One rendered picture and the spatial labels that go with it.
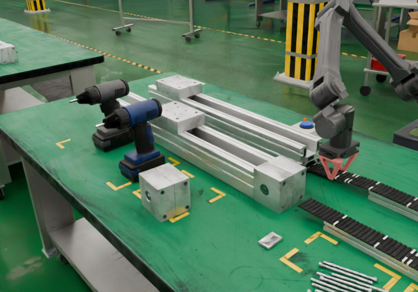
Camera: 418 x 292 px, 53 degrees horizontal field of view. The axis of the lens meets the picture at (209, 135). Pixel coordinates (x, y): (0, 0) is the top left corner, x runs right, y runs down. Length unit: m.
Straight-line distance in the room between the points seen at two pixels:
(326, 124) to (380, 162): 0.35
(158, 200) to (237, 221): 0.20
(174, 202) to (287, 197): 0.28
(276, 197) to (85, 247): 1.10
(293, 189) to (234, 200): 0.16
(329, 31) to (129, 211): 0.77
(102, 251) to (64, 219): 0.29
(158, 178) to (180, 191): 0.06
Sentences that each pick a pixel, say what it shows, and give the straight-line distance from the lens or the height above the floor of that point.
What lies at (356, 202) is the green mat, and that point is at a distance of 1.15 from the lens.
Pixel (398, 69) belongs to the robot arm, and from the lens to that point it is 1.54.
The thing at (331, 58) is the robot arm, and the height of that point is 1.09.
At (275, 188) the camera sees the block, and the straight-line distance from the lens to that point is 1.04.
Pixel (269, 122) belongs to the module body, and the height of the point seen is 0.86.
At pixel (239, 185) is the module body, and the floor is 0.80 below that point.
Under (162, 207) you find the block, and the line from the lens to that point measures 1.03.
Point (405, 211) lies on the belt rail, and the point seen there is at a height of 0.79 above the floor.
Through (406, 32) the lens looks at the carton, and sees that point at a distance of 6.23.
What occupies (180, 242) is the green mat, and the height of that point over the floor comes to 0.78.
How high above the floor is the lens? 1.40
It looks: 25 degrees down
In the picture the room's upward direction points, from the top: 2 degrees counter-clockwise
